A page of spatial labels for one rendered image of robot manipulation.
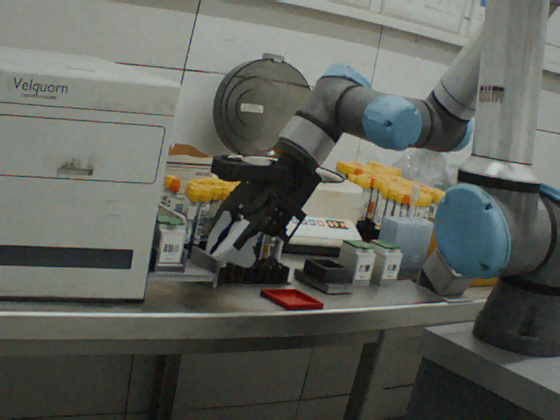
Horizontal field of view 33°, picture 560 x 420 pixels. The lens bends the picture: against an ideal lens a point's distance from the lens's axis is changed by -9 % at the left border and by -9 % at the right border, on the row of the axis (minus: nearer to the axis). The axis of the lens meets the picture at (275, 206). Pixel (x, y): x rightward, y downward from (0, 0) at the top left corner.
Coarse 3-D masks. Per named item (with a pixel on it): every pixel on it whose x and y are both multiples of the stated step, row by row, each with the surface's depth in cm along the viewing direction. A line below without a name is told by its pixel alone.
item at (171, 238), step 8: (160, 224) 136; (168, 224) 137; (160, 232) 136; (168, 232) 136; (176, 232) 137; (184, 232) 138; (160, 240) 136; (168, 240) 137; (176, 240) 138; (184, 240) 138; (160, 248) 136; (168, 248) 137; (176, 248) 138; (160, 256) 137; (168, 256) 137; (176, 256) 138
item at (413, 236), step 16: (384, 224) 177; (400, 224) 175; (416, 224) 178; (432, 224) 181; (384, 240) 177; (400, 240) 176; (416, 240) 179; (416, 256) 181; (400, 272) 178; (416, 272) 181
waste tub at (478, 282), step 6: (432, 216) 188; (432, 222) 188; (432, 234) 187; (432, 240) 187; (432, 246) 187; (432, 252) 187; (426, 258) 188; (474, 282) 182; (480, 282) 183; (486, 282) 184; (492, 282) 185
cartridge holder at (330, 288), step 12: (312, 264) 162; (324, 264) 166; (336, 264) 164; (300, 276) 164; (312, 276) 162; (324, 276) 160; (336, 276) 161; (324, 288) 159; (336, 288) 159; (348, 288) 161
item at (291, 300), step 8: (264, 296) 150; (272, 296) 149; (280, 296) 152; (288, 296) 152; (296, 296) 153; (304, 296) 153; (280, 304) 147; (288, 304) 146; (296, 304) 147; (304, 304) 148; (312, 304) 149; (320, 304) 150
